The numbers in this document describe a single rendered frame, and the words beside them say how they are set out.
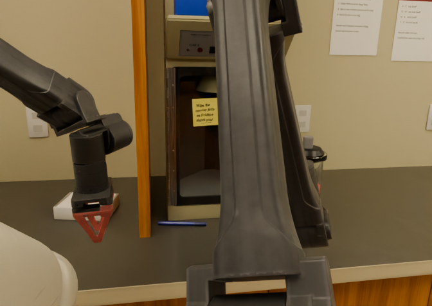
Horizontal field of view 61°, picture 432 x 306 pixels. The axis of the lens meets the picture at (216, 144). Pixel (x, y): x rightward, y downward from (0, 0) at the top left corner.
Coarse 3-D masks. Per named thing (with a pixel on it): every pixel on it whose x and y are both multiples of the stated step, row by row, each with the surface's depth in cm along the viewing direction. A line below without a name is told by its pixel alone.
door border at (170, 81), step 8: (168, 72) 96; (168, 80) 97; (168, 104) 98; (168, 120) 99; (168, 136) 100; (168, 144) 101; (168, 160) 102; (168, 176) 103; (176, 184) 105; (168, 192) 105; (176, 192) 105; (176, 200) 106
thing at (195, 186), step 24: (192, 72) 97; (192, 96) 99; (216, 96) 100; (192, 120) 101; (192, 144) 102; (216, 144) 104; (192, 168) 104; (216, 168) 106; (192, 192) 106; (216, 192) 107
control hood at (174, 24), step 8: (168, 16) 83; (176, 16) 84; (184, 16) 84; (192, 16) 84; (200, 16) 85; (208, 16) 85; (168, 24) 85; (176, 24) 85; (184, 24) 85; (192, 24) 85; (200, 24) 86; (208, 24) 86; (272, 24) 88; (168, 32) 87; (176, 32) 87; (168, 40) 89; (176, 40) 89; (288, 40) 93; (168, 48) 91; (176, 48) 91; (288, 48) 96; (168, 56) 93; (176, 56) 94
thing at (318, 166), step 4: (324, 152) 101; (320, 156) 97; (324, 156) 97; (316, 164) 97; (320, 164) 98; (316, 168) 98; (320, 168) 99; (316, 172) 98; (320, 172) 99; (316, 176) 98; (320, 176) 99; (320, 180) 100; (320, 184) 101; (320, 188) 101
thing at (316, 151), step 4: (304, 136) 100; (308, 136) 100; (304, 140) 99; (308, 140) 99; (312, 140) 99; (304, 144) 99; (308, 144) 99; (312, 144) 99; (304, 148) 99; (308, 148) 99; (312, 148) 99; (316, 148) 99; (320, 148) 99; (308, 152) 97; (312, 152) 97; (316, 152) 97; (320, 152) 98; (308, 156) 96; (312, 156) 96; (316, 156) 97
